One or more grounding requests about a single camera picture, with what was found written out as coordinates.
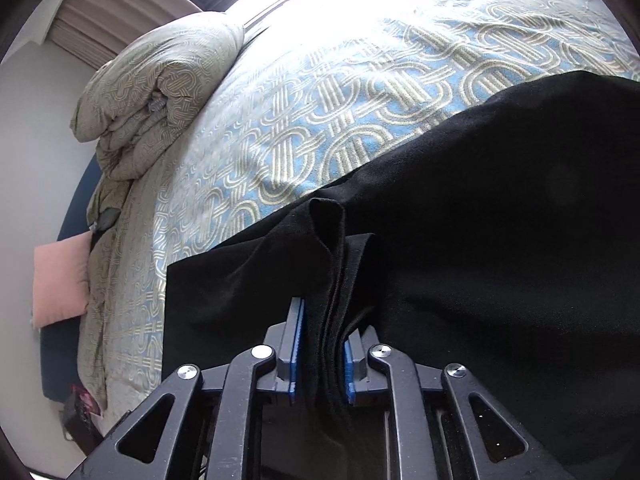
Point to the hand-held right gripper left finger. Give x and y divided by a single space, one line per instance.
296 350

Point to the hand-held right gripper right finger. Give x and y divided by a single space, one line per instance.
350 370

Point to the black pants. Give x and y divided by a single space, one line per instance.
475 210

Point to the dark bag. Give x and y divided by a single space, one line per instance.
80 417

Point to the grey green pillow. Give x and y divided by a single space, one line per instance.
107 217

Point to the blue headboard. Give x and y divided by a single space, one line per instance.
55 360

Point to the pink pillow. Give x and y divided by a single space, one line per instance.
60 280

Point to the bed with patterned sheet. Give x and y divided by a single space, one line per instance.
350 85

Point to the rolled patterned duvet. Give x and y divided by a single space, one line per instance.
150 95

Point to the beige curtain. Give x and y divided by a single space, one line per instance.
110 20

